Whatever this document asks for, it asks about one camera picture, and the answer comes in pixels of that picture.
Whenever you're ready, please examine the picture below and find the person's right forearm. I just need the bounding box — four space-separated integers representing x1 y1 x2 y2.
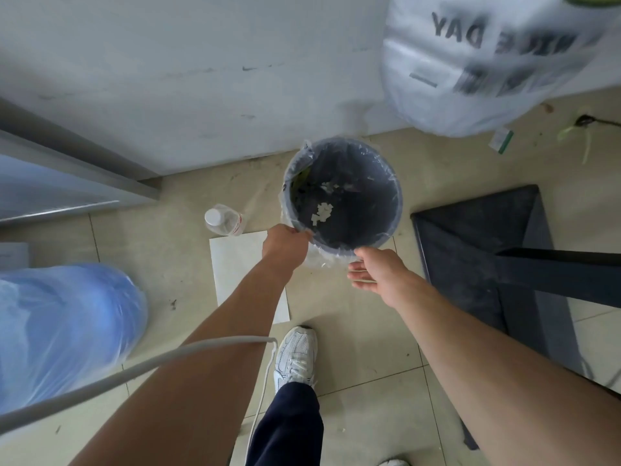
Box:
397 285 621 466

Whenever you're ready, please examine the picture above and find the black trash bin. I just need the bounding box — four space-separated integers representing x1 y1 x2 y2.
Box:
277 136 404 270

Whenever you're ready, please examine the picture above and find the white bag with yellow smiley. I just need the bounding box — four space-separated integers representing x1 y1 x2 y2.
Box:
380 0 621 138

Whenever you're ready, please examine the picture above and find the pale green plastic scrap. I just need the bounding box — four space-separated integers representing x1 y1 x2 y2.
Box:
556 113 596 164

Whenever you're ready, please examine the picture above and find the small clear bottle white cap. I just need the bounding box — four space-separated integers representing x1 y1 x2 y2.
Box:
203 203 246 237

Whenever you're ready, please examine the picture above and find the white flat floor sheet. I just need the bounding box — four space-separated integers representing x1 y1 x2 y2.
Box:
209 230 291 326

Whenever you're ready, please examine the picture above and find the person's left white shoe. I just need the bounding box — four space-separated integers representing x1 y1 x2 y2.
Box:
273 326 319 394

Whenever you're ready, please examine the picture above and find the small green white tag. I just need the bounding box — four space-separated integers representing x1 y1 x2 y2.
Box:
487 126 515 156

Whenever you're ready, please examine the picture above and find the dark grey floor mat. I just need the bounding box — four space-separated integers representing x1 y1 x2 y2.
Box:
409 184 583 452

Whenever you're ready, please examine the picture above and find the person's right hand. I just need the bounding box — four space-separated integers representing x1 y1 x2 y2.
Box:
347 247 423 311

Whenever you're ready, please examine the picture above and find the blue plastic bag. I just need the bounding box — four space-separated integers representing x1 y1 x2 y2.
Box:
0 264 149 416

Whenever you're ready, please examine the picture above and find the white cable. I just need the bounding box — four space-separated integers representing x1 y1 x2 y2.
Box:
0 336 278 466

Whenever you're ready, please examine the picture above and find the person's left hand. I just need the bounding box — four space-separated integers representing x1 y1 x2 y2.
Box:
261 223 314 275

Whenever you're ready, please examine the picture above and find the person's left forearm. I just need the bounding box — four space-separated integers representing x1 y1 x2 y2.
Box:
70 259 292 466

